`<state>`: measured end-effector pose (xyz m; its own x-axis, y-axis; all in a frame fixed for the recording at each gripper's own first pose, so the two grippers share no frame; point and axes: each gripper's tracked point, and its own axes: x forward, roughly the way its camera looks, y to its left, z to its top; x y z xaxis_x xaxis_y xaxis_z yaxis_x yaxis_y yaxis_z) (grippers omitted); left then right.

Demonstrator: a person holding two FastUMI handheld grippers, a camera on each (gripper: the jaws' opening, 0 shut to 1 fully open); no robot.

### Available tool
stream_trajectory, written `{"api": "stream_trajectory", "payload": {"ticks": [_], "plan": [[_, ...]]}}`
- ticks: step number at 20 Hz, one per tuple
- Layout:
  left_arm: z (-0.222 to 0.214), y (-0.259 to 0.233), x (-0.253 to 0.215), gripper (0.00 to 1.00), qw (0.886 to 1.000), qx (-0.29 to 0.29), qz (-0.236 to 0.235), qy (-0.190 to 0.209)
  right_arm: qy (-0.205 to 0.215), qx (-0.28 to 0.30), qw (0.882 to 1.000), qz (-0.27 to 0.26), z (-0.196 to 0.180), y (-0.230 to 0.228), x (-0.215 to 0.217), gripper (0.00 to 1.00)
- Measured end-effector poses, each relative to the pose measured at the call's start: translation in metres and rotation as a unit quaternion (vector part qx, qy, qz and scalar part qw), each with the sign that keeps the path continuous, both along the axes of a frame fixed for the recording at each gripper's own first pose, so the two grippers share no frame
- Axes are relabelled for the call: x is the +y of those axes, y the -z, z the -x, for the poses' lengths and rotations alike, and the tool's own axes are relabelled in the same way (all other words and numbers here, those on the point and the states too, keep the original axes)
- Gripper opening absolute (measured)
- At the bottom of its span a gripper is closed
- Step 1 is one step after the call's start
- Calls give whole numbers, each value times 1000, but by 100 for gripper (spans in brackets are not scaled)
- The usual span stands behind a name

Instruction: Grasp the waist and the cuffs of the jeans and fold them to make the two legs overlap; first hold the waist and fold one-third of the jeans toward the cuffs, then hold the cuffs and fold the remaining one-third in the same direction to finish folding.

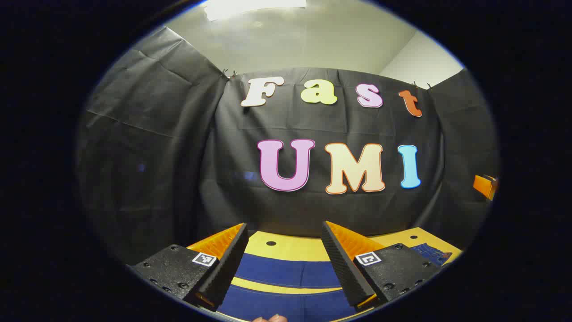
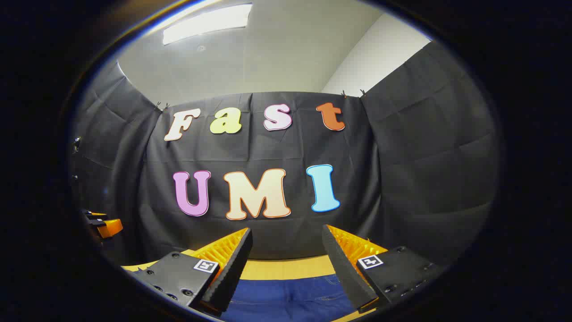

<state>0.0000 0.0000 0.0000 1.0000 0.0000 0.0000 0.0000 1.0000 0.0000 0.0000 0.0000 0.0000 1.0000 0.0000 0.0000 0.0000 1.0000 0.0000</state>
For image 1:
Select black backdrop cloth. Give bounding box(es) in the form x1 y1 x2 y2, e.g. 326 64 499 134
76 26 499 264

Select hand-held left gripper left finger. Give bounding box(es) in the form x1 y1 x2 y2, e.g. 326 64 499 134
129 222 249 312

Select blue denim jeans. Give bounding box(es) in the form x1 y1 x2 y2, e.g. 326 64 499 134
218 242 453 322

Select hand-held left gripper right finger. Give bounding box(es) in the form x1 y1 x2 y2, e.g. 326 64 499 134
321 220 442 313

